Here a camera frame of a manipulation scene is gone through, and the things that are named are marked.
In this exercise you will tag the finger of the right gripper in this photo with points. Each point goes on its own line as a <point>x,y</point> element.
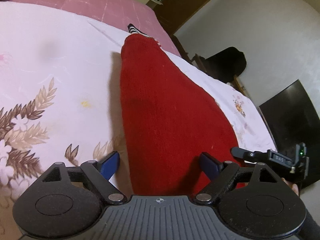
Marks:
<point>240,153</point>

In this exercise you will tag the brown wooden door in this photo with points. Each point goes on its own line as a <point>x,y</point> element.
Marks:
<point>172,14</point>

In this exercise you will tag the white floral blanket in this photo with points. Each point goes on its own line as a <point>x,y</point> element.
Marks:
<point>60,101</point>

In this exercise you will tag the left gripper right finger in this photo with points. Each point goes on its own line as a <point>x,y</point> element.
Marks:
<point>253,202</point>

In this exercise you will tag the red knit sweater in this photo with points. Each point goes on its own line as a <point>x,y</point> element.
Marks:
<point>168,122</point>

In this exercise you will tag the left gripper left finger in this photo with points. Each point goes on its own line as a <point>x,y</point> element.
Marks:
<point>65,201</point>

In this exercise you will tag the striped folded garment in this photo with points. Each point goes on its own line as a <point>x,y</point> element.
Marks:
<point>133,30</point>

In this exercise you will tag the black flat screen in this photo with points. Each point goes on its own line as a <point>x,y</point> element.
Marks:
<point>292,119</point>

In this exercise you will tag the black bag on chair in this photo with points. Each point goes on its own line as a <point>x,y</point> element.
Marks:
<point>224,65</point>

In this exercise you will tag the pink bed sheet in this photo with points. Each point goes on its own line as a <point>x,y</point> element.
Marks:
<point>117,13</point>

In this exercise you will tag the person's right hand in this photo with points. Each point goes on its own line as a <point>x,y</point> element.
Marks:
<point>292,186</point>

